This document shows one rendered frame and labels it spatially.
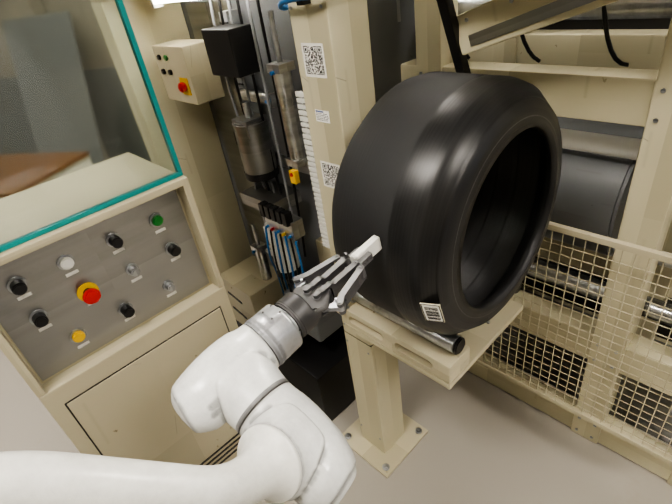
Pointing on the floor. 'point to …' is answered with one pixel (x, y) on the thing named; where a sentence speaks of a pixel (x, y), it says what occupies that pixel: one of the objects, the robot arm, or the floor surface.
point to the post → (381, 367)
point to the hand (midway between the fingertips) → (366, 252)
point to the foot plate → (384, 463)
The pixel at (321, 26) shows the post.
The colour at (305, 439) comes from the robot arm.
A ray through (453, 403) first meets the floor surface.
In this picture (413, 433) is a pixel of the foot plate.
